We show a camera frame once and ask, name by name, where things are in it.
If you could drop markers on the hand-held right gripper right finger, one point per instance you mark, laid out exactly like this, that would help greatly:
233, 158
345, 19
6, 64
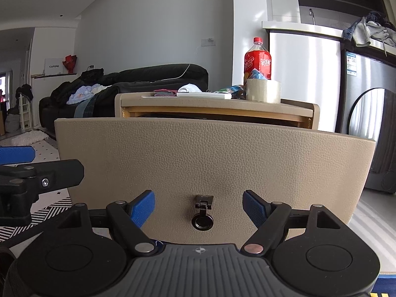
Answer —
255, 207

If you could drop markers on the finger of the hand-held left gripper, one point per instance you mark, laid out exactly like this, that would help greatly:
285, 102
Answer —
62, 171
15, 154

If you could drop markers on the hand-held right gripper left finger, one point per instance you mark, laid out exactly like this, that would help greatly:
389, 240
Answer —
143, 207

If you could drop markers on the white fluffy mat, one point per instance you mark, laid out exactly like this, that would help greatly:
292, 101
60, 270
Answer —
29, 136

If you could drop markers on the black white patterned rug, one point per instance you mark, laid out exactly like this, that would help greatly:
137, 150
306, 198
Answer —
46, 151

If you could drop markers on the white bag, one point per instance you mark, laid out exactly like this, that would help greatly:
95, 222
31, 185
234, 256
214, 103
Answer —
13, 123

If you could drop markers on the white ladder rack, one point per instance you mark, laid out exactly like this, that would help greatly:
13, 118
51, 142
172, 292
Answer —
26, 111

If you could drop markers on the blue jeans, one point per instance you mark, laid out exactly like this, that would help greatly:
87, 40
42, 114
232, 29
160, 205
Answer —
81, 109

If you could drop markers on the dark plaid cloth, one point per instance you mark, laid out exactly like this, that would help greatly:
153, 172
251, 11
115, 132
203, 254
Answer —
99, 105

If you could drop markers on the light blue shirt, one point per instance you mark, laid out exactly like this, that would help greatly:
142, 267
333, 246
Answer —
80, 96

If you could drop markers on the white garment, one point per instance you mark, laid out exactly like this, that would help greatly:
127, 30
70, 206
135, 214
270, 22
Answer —
99, 88

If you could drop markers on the white cardboard box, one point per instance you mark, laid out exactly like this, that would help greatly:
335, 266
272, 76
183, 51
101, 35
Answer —
54, 66

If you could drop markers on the black jacket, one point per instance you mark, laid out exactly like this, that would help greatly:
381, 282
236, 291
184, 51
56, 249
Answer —
89, 75

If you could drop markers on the red flower bouquet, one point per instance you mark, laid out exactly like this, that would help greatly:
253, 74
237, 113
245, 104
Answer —
70, 63

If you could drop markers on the beige leather nightstand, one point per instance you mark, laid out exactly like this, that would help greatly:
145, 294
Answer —
216, 105

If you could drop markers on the clear packing tape roll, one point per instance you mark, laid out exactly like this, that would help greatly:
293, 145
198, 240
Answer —
263, 91

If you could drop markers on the pink wallet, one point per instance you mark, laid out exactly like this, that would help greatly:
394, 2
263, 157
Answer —
164, 92

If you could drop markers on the green blue snack packet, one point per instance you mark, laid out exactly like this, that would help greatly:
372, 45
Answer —
230, 90

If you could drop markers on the white remote control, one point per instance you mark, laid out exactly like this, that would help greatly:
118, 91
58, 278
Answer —
204, 95

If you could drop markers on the white rolled sock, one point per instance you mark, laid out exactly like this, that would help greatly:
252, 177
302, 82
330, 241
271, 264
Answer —
188, 88

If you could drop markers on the black leather sofa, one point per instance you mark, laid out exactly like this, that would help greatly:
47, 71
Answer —
148, 77

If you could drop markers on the white cabinet door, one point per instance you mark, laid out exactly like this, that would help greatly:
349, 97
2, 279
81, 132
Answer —
303, 77

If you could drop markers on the silver washing machine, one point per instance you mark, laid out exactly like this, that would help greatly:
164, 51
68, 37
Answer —
365, 114

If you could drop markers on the red soda bottle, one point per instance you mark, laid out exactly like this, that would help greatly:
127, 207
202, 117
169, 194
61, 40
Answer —
257, 58

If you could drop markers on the washing machine label sticker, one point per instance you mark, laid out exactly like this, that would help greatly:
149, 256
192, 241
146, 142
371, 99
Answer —
351, 63

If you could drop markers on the white countertop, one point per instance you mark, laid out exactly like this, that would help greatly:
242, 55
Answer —
297, 26

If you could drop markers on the pile of grey blue clothes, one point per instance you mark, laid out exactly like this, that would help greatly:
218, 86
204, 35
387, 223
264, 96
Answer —
368, 31

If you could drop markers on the beige curtain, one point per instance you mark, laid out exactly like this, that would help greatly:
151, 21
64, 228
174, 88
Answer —
390, 6

